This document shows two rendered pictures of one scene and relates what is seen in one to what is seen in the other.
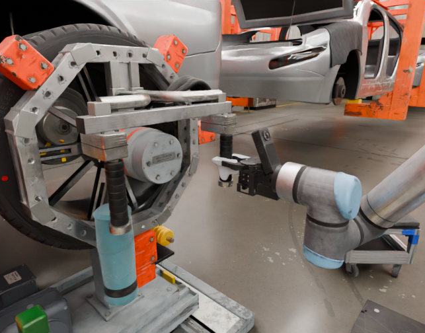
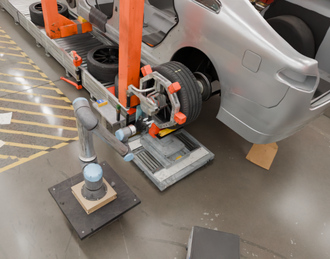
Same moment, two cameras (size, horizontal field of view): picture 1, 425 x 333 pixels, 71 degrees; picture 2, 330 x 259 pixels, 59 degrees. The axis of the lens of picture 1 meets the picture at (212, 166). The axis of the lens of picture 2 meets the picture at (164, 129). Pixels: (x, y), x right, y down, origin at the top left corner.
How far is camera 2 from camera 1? 2.76 m
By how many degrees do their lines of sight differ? 80
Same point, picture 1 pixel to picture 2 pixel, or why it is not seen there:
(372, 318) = (132, 196)
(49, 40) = (156, 68)
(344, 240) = not seen: hidden behind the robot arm
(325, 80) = not seen: outside the picture
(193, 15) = (256, 82)
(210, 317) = (162, 173)
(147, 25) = (228, 74)
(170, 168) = (144, 109)
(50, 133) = not seen: hidden behind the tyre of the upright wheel
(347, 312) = (162, 230)
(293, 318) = (163, 207)
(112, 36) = (167, 74)
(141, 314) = (155, 145)
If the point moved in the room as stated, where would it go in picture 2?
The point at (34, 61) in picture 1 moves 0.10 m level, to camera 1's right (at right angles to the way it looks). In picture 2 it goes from (144, 71) to (142, 77)
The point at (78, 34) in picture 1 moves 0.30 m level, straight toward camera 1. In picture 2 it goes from (161, 70) to (129, 71)
